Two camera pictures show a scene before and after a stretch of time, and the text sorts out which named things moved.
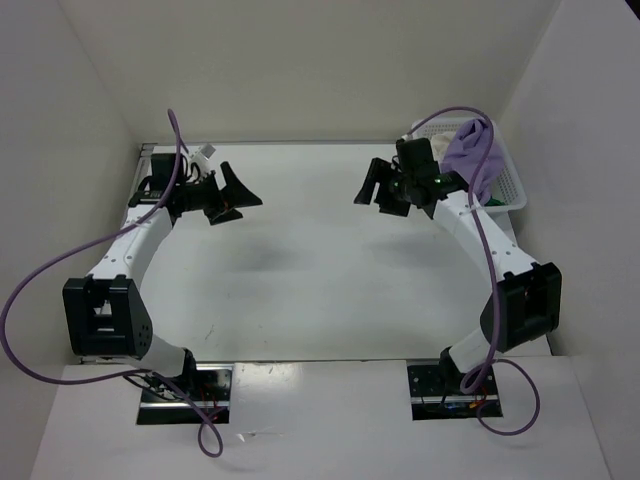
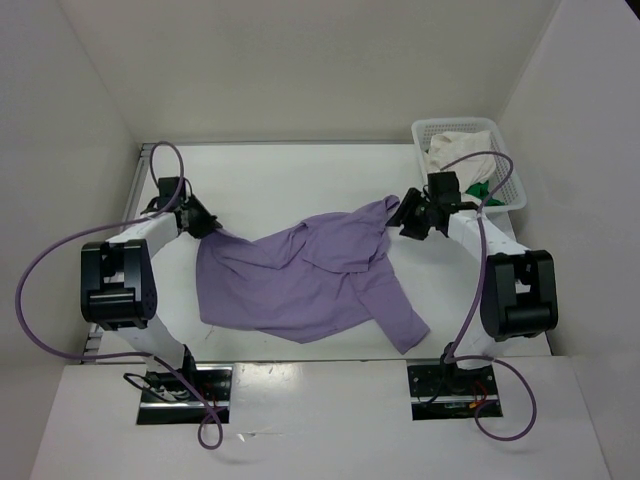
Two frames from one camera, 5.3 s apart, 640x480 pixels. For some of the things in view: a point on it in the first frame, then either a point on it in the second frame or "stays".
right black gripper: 388,190 -> 411,213
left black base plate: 209,388 stays
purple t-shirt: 465,153 -> 307,277
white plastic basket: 512,189 stays
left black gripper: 218,197 -> 201,220
